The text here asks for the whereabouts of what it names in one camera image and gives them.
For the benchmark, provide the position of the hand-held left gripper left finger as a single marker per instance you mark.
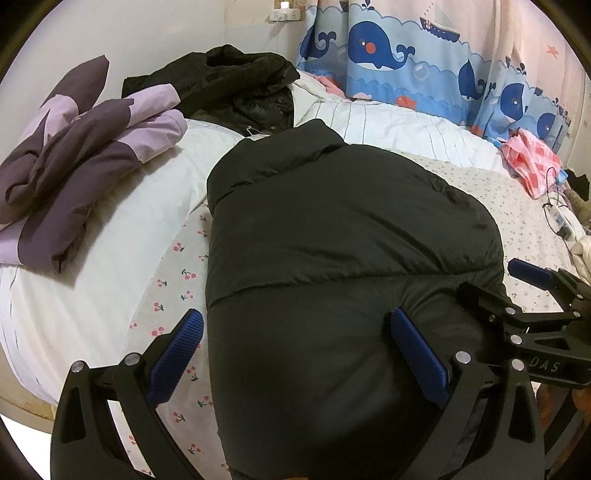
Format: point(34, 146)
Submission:
point(178, 355)

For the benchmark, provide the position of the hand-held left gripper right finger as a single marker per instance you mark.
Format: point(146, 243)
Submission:
point(420, 357)

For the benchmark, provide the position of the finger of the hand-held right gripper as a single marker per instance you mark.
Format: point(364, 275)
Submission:
point(489, 302)
point(531, 271)

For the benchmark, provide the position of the black puffer jacket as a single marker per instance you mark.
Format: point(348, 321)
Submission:
point(332, 240)

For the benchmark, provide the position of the cherry print bedsheet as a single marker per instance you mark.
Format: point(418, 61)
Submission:
point(521, 217)

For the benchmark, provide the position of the beige cloth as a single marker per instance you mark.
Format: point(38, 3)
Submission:
point(584, 251)

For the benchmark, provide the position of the dark cloth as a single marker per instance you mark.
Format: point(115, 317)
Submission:
point(581, 184)

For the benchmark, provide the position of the red white plastic bag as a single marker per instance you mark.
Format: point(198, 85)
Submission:
point(531, 161)

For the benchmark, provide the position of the white striped quilt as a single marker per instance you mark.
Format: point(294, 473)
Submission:
point(138, 198)

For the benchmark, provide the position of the purple and lilac jacket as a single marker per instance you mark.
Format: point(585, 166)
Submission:
point(83, 152)

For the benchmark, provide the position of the whale print curtain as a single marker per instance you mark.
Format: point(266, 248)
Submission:
point(392, 46)

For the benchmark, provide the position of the pink cloth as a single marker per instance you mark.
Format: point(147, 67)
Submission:
point(330, 85)

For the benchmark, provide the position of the crumpled black jacket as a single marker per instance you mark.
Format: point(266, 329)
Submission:
point(240, 83)

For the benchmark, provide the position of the white headboard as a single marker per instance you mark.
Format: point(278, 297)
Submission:
point(161, 41)

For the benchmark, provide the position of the wooden bed frame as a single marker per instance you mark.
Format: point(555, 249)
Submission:
point(27, 401)

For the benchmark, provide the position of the white wall socket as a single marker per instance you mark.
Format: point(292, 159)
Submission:
point(286, 16)

